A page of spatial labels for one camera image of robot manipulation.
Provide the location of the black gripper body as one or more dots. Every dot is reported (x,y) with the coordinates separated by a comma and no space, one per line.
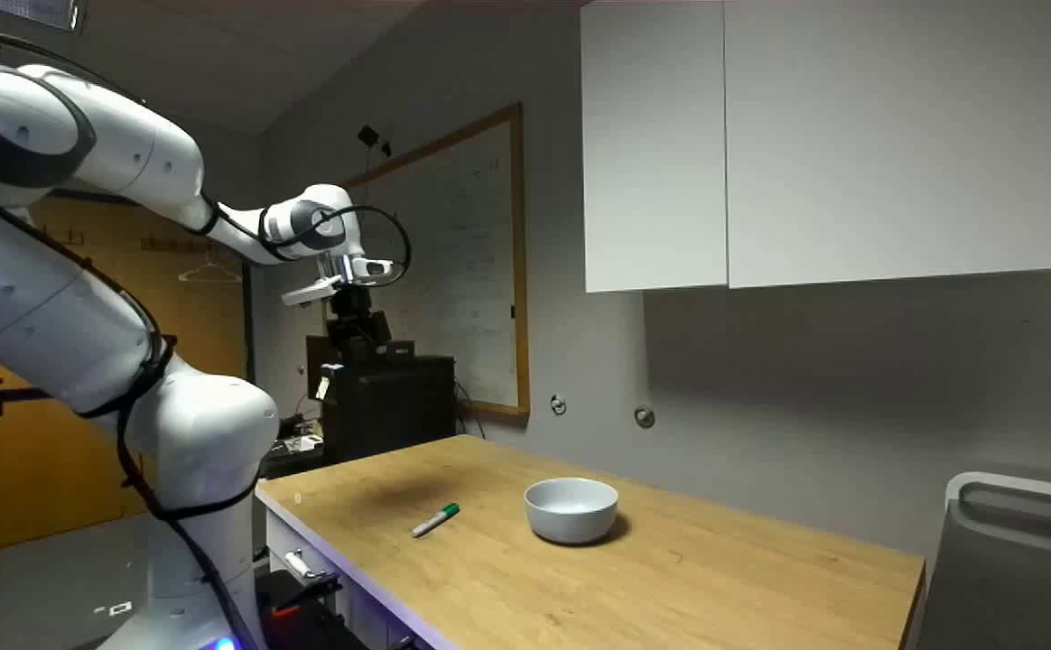
(352,311)

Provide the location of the green capped white pen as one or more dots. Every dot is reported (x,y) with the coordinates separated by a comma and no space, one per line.
(436,518)

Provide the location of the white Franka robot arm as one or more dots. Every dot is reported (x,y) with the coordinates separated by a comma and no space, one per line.
(20,302)

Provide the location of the grey bowl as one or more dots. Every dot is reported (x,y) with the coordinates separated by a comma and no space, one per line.
(574,509)

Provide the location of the black coffee machine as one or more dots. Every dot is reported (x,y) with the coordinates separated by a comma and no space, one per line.
(399,399)

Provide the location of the wood framed whiteboard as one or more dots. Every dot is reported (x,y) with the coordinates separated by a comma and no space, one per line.
(463,264)

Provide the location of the orange wooden door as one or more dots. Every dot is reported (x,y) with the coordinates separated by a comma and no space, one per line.
(204,311)

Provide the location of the black and red device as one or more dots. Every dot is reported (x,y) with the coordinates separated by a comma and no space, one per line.
(296,606)

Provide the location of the narrow white cabinet door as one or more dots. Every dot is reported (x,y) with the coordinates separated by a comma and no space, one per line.
(654,145)

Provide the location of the black wall mounted camera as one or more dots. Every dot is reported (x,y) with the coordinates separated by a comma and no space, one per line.
(375,133)

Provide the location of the round metal wall knob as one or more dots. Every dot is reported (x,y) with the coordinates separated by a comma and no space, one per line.
(557,406)
(646,416)

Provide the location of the white wall cabinet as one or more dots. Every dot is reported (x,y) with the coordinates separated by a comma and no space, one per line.
(910,132)

